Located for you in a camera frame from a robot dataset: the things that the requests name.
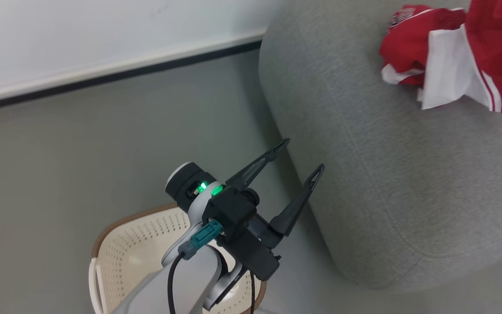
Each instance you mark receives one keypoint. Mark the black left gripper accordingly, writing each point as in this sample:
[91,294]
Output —
[257,255]

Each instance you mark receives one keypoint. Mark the red and white garment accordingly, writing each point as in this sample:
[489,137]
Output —
[499,48]

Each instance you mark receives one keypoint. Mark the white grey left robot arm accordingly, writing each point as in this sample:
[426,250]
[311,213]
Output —
[190,279]

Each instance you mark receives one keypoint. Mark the cream perforated laundry basket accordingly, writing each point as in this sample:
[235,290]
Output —
[133,248]

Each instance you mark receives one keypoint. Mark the grey fabric sofa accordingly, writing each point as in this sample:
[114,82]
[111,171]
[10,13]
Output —
[386,174]

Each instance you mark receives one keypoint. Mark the white and black baseboard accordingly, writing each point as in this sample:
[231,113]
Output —
[103,74]

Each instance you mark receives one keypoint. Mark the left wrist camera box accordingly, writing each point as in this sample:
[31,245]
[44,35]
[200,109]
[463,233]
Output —
[231,211]

